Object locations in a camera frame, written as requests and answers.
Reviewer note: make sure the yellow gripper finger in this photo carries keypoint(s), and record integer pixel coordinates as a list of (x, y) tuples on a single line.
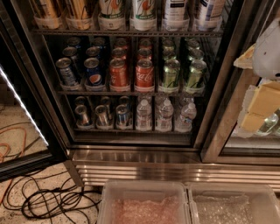
[(258, 104), (245, 60)]

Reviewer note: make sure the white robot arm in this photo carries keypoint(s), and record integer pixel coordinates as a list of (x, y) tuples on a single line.
[(263, 59)]

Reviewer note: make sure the front green can right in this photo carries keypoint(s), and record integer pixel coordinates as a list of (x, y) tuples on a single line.
[(196, 72)]

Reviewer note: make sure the front green can left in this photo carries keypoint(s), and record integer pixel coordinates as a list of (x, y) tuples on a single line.
[(170, 80)]

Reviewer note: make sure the middle coca-cola can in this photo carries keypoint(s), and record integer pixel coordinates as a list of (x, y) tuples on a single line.
[(144, 54)]

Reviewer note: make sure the coca-cola can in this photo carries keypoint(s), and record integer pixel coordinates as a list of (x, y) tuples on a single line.
[(144, 78), (144, 54)]

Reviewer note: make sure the front coca-cola can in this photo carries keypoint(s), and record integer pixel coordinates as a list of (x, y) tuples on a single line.
[(144, 78)]

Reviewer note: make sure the middle orange soda can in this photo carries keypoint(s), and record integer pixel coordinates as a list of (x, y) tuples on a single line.
[(119, 53)]

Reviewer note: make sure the orange soda can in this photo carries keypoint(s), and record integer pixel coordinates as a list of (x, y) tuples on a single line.
[(119, 53), (119, 79)]

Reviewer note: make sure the front orange soda can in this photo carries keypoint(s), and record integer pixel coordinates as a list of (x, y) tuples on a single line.
[(119, 79)]

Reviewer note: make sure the front blue silver can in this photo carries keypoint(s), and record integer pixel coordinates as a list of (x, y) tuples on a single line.
[(123, 117)]

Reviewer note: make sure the front blue pepsi can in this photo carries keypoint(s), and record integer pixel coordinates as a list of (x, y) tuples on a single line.
[(95, 79)]

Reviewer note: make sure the blue pepsi can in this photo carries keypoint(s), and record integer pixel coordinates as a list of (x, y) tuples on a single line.
[(95, 79), (93, 52)]

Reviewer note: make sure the middle blue pepsi can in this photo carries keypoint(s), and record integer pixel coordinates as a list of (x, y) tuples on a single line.
[(93, 52)]

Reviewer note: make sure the front silver can middle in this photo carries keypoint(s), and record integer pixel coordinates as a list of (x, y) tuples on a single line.
[(104, 118)]

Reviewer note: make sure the gold tall can right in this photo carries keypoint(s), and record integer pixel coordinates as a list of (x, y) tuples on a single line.
[(79, 14)]

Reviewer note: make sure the gold tall can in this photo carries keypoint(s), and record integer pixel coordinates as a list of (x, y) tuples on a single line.
[(79, 14), (47, 13)]

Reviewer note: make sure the front silver can left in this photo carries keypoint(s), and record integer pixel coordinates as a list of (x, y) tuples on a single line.
[(84, 119)]

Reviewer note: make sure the middle diet pepsi can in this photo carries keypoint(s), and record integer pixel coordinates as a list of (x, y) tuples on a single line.
[(72, 53)]

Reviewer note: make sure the diet pepsi can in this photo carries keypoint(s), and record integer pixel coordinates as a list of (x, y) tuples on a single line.
[(72, 53), (69, 79)]

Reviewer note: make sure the front diet pepsi can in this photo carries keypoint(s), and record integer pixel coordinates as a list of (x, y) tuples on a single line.
[(69, 79)]

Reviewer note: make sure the steel fridge base grille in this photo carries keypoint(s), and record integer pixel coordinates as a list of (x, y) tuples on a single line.
[(95, 167)]

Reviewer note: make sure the gold tall can left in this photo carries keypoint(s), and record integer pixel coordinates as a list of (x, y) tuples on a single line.
[(47, 13)]

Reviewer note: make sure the open fridge glass door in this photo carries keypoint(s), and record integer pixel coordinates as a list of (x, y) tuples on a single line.
[(23, 120)]

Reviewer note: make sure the water bottle right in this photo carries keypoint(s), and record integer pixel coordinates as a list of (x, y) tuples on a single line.
[(184, 122)]

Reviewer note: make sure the water bottle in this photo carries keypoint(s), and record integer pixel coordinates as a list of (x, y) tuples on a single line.
[(184, 122), (143, 116), (164, 114)]

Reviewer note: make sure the water bottle middle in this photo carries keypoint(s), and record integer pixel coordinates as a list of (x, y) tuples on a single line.
[(164, 114)]

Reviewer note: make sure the water bottle left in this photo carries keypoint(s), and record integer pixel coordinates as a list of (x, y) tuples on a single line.
[(143, 116)]

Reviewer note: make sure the clear bin pink wrap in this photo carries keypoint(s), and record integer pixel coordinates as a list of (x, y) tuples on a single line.
[(143, 202)]

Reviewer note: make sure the middle wire shelf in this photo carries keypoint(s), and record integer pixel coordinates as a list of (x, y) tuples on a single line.
[(62, 92)]

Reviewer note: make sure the wire shelf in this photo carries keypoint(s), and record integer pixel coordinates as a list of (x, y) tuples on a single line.
[(62, 92), (130, 33)]

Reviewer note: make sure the top wire shelf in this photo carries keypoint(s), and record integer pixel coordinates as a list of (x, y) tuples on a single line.
[(130, 33)]

